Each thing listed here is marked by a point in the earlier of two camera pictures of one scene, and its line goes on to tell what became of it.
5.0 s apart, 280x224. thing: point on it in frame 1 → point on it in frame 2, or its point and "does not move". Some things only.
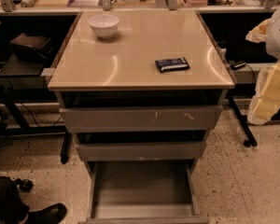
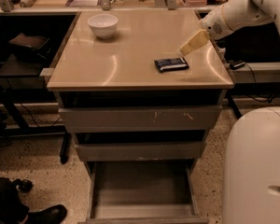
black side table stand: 21,78 does not move
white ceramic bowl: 104,25 does not move
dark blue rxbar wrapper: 172,64 does not move
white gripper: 279,36 → 212,22
